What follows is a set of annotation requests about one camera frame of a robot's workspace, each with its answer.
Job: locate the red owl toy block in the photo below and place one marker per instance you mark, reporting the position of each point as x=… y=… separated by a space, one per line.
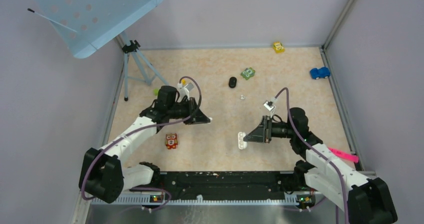
x=171 y=141

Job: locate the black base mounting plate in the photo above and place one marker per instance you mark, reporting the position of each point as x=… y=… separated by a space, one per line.
x=233 y=186

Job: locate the white earbud charging case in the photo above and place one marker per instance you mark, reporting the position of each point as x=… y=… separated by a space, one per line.
x=241 y=143

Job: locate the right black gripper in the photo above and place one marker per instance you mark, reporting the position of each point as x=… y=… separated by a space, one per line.
x=263 y=132

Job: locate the green owl toy block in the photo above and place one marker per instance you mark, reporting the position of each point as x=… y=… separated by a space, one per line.
x=248 y=73

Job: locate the blue toy car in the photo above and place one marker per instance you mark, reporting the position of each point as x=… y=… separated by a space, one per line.
x=320 y=73

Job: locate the pink plastic block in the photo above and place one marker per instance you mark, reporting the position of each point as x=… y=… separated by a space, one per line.
x=344 y=155

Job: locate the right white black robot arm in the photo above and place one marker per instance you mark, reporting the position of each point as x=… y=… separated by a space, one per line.
x=364 y=200

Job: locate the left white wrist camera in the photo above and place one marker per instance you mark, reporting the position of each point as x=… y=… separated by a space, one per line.
x=185 y=89

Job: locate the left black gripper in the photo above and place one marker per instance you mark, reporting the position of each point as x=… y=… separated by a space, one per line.
x=196 y=116

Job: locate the black earbud charging case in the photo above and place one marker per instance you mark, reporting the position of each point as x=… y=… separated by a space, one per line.
x=232 y=82

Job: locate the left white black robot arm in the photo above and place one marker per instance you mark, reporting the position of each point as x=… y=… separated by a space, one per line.
x=103 y=174

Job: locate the light blue perforated board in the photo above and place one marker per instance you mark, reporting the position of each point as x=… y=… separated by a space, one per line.
x=87 y=25

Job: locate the aluminium frame rail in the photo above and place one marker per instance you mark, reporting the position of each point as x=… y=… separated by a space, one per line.
x=156 y=200

